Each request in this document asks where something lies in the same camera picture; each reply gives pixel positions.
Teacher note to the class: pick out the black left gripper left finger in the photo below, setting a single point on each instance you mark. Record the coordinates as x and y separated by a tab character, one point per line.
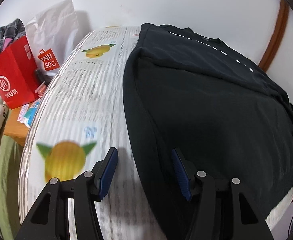
48	216

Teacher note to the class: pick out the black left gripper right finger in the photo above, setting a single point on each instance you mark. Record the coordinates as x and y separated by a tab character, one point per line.
224	209

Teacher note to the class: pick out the black t-shirt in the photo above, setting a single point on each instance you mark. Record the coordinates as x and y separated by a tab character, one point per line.
227	117

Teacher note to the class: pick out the plaid clothes in red bag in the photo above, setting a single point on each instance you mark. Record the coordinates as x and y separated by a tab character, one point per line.
10	33

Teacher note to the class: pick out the green bed sheet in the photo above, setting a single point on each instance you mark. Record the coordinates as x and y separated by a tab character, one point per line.
10	157

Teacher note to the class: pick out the orange wooden nightstand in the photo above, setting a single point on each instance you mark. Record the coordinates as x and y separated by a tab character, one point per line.
15	129

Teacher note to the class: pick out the colourful small packets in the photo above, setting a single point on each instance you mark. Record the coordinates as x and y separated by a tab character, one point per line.
27	113

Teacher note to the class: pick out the white box with fruit print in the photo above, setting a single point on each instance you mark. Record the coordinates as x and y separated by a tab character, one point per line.
79	118

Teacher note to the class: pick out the red paper shopping bag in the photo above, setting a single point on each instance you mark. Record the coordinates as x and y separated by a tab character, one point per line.
18	80

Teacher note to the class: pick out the white Miniso plastic bag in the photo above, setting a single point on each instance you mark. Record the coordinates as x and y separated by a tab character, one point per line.
52	35

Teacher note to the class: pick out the brown wooden door frame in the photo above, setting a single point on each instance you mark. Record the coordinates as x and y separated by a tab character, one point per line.
277	36

